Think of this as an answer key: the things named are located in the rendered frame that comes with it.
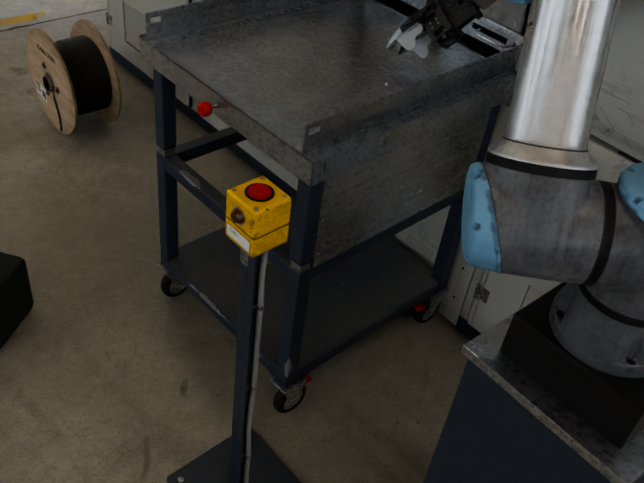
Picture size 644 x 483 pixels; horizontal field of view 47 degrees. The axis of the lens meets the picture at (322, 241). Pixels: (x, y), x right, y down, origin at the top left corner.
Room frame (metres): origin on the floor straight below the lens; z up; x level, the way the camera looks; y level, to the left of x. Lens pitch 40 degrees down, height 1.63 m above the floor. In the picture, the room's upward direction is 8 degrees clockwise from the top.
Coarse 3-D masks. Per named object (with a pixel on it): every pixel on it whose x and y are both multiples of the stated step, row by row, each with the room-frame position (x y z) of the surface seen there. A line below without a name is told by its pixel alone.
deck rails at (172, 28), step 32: (224, 0) 1.72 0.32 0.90; (256, 0) 1.80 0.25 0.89; (288, 0) 1.88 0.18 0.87; (320, 0) 1.94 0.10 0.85; (160, 32) 1.59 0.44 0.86; (192, 32) 1.64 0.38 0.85; (480, 64) 1.58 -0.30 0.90; (512, 64) 1.68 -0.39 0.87; (384, 96) 1.34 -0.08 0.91; (416, 96) 1.42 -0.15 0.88; (448, 96) 1.51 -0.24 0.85; (320, 128) 1.22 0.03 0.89; (352, 128) 1.28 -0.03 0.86
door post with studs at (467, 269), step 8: (464, 264) 1.66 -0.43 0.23; (464, 272) 1.66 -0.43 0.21; (464, 280) 1.65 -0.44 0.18; (456, 288) 1.66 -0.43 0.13; (464, 288) 1.65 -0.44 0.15; (456, 296) 1.66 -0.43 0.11; (464, 296) 1.64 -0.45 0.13; (456, 304) 1.65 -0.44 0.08; (448, 312) 1.66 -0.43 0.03; (456, 312) 1.65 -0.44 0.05; (448, 320) 1.66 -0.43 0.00
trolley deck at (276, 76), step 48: (144, 48) 1.57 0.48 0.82; (192, 48) 1.56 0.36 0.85; (240, 48) 1.60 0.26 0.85; (288, 48) 1.64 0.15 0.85; (336, 48) 1.67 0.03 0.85; (384, 48) 1.71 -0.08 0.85; (432, 48) 1.75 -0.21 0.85; (192, 96) 1.44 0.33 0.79; (240, 96) 1.38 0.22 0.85; (288, 96) 1.41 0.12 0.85; (336, 96) 1.44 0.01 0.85; (480, 96) 1.55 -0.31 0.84; (288, 144) 1.22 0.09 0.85; (336, 144) 1.25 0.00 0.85; (384, 144) 1.31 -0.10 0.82
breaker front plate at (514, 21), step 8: (496, 0) 1.80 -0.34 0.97; (504, 0) 1.79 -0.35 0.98; (480, 8) 1.83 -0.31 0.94; (488, 8) 1.81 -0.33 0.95; (496, 8) 1.80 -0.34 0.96; (504, 8) 1.78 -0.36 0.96; (512, 8) 1.77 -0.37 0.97; (520, 8) 1.75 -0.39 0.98; (488, 16) 1.81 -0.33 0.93; (496, 16) 1.79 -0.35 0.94; (504, 16) 1.78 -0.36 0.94; (512, 16) 1.76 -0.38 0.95; (520, 16) 1.75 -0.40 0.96; (504, 24) 1.77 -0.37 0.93; (512, 24) 1.76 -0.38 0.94; (520, 24) 1.74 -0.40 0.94
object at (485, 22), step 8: (408, 0) 1.97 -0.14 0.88; (416, 0) 1.95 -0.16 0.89; (424, 0) 1.93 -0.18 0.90; (416, 8) 1.95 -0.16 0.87; (472, 24) 1.82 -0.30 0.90; (480, 24) 1.80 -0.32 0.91; (488, 24) 1.79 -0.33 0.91; (496, 24) 1.77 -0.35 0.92; (464, 32) 1.83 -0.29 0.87; (472, 32) 1.82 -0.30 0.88; (480, 32) 1.80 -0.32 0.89; (488, 32) 1.79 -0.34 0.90; (496, 32) 1.77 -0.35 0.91; (504, 32) 1.76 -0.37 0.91; (512, 32) 1.74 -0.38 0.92; (480, 40) 1.80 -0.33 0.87; (496, 40) 1.77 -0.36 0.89; (504, 40) 1.75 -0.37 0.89; (520, 40) 1.72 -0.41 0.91; (496, 48) 1.76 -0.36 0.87; (504, 48) 1.75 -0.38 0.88
